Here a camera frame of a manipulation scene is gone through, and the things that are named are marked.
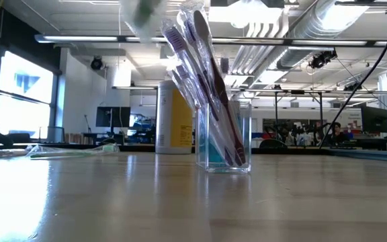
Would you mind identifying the red toothbrush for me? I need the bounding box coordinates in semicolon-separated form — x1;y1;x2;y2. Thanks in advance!
192;9;247;166

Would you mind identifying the clear acrylic holder box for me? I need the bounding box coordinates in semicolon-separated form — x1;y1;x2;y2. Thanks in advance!
196;102;252;174

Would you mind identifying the black background robot station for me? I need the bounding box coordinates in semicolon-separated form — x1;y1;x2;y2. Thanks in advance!
263;120;332;146

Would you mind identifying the white yellow wipes canister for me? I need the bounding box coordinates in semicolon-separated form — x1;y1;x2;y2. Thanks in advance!
155;79;194;155

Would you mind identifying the blue background machine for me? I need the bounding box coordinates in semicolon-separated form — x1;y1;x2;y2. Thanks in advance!
129;113;157;145

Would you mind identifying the black computer monitor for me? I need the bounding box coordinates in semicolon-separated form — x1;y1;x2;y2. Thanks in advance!
360;106;387;134
95;106;132;128

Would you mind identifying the black chair back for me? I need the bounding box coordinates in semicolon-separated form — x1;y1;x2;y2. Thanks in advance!
259;138;288;149

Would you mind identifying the black ceiling spotlight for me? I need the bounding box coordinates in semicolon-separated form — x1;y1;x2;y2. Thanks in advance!
90;56;106;71

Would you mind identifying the large white ceiling lamp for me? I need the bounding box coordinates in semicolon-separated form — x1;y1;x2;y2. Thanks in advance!
208;0;286;25

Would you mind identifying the wooden shelf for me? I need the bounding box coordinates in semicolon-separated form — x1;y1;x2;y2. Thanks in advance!
64;132;95;145

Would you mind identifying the black ceiling track light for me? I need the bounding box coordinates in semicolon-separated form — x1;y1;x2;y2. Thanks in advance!
308;48;338;70

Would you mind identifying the person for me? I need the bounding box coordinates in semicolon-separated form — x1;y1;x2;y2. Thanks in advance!
326;122;349;145

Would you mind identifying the toothbrush in clear wrapper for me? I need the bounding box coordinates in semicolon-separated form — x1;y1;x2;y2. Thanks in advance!
0;147;30;159

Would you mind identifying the black aluminium table frame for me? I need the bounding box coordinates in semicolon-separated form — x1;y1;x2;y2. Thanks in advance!
0;141;387;152

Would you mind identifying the black metal gantry frame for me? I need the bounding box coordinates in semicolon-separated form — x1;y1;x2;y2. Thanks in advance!
273;89;324;128

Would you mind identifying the long black cable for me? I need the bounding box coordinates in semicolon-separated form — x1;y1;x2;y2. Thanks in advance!
319;0;387;149

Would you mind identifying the silver ventilation duct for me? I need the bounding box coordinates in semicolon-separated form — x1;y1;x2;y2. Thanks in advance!
275;0;371;70

